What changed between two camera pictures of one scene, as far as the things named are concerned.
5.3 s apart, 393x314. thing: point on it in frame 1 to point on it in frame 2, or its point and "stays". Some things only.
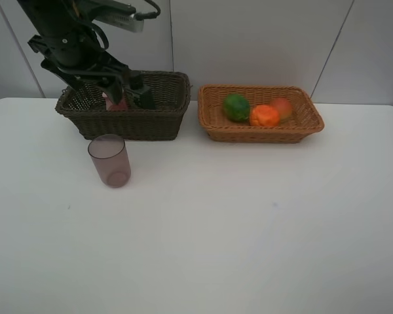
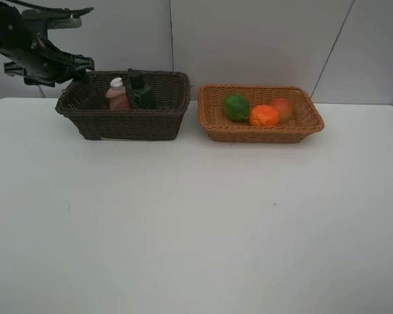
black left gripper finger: (114, 89) to (82, 77)
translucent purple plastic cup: (110, 156) to (87, 96)
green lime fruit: (236, 107) stays
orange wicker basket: (305, 119) stays
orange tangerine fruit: (264, 116) stays
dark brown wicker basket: (86, 109) stays
